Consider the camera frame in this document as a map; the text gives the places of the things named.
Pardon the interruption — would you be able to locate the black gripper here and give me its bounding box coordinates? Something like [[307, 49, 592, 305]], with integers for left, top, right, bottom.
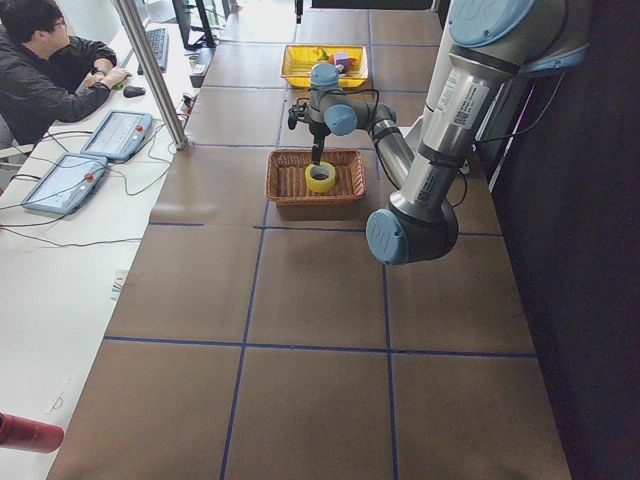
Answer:
[[302, 107, 331, 165]]

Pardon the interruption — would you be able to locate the yellow tape roll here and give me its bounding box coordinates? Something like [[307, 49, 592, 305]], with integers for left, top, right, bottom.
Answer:
[[305, 161, 336, 194]]

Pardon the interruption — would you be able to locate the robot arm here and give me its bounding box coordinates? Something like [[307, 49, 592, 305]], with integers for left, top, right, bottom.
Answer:
[[288, 1, 592, 265]]

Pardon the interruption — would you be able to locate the brown wicker basket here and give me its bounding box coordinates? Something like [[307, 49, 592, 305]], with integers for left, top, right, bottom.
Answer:
[[266, 148, 367, 205]]

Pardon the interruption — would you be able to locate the yellow woven plastic basket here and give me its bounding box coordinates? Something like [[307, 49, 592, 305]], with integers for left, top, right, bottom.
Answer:
[[280, 44, 369, 88]]

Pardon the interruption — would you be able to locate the toy carrot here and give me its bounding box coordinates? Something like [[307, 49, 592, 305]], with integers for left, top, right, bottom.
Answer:
[[317, 48, 357, 67]]

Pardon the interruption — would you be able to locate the purple foam cube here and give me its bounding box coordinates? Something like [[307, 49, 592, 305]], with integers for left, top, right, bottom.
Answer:
[[331, 52, 351, 69]]

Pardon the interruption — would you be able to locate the computer monitor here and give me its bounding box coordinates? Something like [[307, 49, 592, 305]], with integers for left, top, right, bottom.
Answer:
[[172, 0, 217, 51]]

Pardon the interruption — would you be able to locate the black keyboard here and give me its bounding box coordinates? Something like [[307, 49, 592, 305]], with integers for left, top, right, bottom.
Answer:
[[145, 28, 169, 73]]

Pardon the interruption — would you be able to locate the black computer mouse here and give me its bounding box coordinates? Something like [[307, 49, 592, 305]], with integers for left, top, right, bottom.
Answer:
[[123, 85, 146, 98]]

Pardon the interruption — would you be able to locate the far teach pendant tablet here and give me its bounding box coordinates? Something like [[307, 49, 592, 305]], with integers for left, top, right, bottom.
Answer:
[[81, 110, 153, 162]]

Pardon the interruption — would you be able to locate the teach pendant tablet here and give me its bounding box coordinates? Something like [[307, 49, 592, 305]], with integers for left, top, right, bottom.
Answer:
[[81, 110, 153, 162], [21, 153, 108, 215]]

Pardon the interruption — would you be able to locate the near teach pendant tablet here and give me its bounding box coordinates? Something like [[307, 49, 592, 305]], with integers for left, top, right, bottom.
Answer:
[[21, 153, 108, 215]]

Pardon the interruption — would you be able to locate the person in black jacket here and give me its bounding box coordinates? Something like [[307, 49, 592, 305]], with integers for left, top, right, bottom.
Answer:
[[1, 1, 128, 144]]

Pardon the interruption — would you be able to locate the red cylinder bottle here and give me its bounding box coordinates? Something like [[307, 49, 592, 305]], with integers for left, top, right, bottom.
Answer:
[[1, 413, 64, 453]]

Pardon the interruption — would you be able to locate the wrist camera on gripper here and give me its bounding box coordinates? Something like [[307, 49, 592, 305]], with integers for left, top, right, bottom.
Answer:
[[287, 103, 307, 130]]

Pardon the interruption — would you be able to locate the aluminium frame post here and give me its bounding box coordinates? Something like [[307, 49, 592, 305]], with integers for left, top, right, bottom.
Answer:
[[113, 0, 188, 151]]

